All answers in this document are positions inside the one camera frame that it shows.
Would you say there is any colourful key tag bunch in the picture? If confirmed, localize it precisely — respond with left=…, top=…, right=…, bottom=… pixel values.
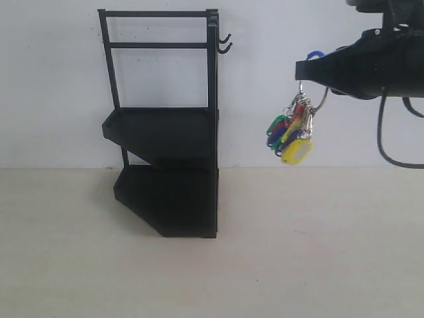
left=266, top=81, right=329, bottom=165

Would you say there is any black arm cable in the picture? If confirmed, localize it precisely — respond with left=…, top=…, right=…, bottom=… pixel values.
left=377, top=86, right=424, bottom=168

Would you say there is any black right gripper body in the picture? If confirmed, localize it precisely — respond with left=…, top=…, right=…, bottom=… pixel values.
left=344, top=29, right=423, bottom=99

